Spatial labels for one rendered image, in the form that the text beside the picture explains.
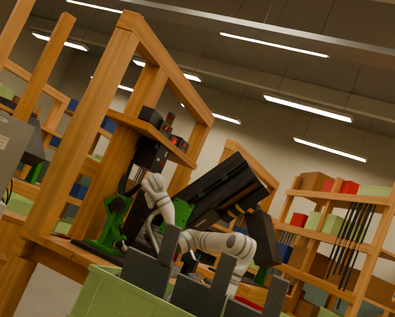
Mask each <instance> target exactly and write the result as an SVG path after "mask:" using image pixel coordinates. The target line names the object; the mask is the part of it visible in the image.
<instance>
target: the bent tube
mask: <svg viewBox="0 0 395 317"><path fill-rule="evenodd" d="M158 214H161V212H160V210H159V209H156V210H154V211H152V212H151V213H150V214H149V216H148V218H147V220H146V223H145V228H146V231H147V234H148V236H149V239H150V241H151V243H152V246H153V249H154V251H155V253H156V256H157V257H158V254H159V250H160V247H159V245H158V243H157V240H156V238H155V235H154V233H153V230H152V227H151V224H152V220H153V219H154V217H156V216H157V215H158Z"/></svg>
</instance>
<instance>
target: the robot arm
mask: <svg viewBox="0 0 395 317"><path fill-rule="evenodd" d="M142 187H143V189H144V190H145V191H146V193H145V199H146V202H147V206H148V208H149V209H153V207H154V204H155V203H156V205H157V207H158V209H159V210H160V212H161V214H162V216H163V218H164V221H165V224H166V225H167V223H172V224H173V225H174V224H175V209H174V205H173V203H172V201H171V199H170V197H169V195H168V194H167V191H166V190H165V189H164V178H163V177H162V175H161V174H159V173H154V174H152V175H150V176H149V177H147V178H145V179H144V180H142ZM181 236H182V238H180V239H179V241H178V244H177V248H176V250H177V251H178V252H179V253H181V254H184V253H186V252H188V251H190V250H192V249H193V248H195V247H198V246H199V247H200V249H201V250H202V251H203V252H205V253H212V254H217V253H220V252H222V251H225V252H228V253H230V254H232V255H235V256H237V257H238V260H237V262H236V267H235V269H234V271H233V275H232V277H231V281H230V284H229V286H228V290H227V292H226V294H227V295H228V296H227V299H226V302H225V305H224V309H225V308H226V304H227V300H228V298H229V297H231V298H233V299H234V295H235V293H236V290H237V288H238V286H239V283H240V281H241V279H242V277H243V275H244V273H246V271H247V269H248V266H249V265H250V263H251V261H252V259H253V256H254V255H255V252H256V249H257V243H256V241H255V240H254V239H253V238H250V237H249V236H246V235H244V234H242V233H238V232H234V233H217V232H205V231H197V230H193V229H188V230H185V231H183V232H181Z"/></svg>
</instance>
